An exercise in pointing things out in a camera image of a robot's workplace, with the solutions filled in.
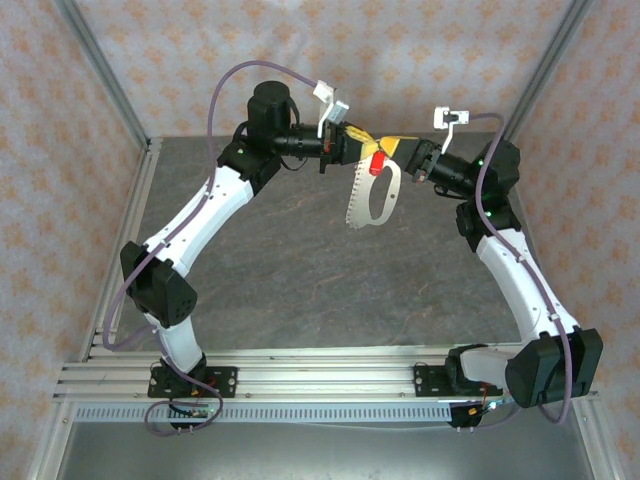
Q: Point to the wide aluminium side rail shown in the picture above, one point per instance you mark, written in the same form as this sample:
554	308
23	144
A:
142	190

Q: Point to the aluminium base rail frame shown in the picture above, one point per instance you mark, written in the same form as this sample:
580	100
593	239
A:
325	377

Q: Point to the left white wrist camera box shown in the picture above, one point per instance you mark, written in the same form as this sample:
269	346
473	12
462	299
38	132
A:
337	110

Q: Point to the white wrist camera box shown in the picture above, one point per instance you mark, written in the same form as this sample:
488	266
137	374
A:
450	117
337	110

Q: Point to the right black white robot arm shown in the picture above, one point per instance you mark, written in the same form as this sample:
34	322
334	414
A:
550	370

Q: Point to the aluminium corner post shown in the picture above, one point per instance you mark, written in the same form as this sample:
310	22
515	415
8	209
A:
101	65
548	65

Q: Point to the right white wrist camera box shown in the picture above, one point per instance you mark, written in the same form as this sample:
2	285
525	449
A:
450	117

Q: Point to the small circuit board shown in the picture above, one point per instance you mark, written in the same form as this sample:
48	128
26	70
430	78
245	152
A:
495	404
200	412

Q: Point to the aluminium lower frame bar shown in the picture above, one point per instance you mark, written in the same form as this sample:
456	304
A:
604	460
51	445

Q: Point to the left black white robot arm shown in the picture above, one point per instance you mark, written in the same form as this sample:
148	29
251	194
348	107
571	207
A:
165	295

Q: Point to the grey metal panel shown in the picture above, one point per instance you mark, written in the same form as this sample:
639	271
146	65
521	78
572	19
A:
320	455

